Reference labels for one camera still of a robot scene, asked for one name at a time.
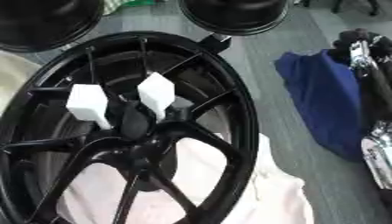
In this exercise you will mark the black chair base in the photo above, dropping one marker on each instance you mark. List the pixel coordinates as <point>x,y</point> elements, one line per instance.
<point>352,5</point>

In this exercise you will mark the black spoked wheel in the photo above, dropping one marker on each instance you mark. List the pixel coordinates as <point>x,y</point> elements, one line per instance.
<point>240,122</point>

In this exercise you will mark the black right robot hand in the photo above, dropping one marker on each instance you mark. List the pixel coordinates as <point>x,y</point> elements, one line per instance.
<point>377,93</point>

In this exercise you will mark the black wheel stand block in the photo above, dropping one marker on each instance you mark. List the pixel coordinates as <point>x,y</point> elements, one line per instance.
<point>215,43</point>

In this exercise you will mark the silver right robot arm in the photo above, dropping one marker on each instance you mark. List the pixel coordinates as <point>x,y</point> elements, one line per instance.
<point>380,157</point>

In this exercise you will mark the blue cloth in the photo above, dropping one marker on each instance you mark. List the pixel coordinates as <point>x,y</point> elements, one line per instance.
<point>321,96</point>

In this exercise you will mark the black round wheel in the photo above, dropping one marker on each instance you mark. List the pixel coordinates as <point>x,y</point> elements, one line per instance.
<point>235,17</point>
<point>41,23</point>

